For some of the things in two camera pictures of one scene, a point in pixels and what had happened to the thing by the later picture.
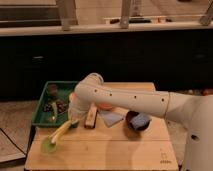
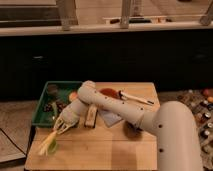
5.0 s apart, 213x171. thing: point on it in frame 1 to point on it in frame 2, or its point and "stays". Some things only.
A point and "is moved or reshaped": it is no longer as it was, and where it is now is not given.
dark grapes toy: (61, 106) stays
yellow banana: (65, 126) is moved or reshaped
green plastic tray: (53, 107) stays
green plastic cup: (47, 146) stays
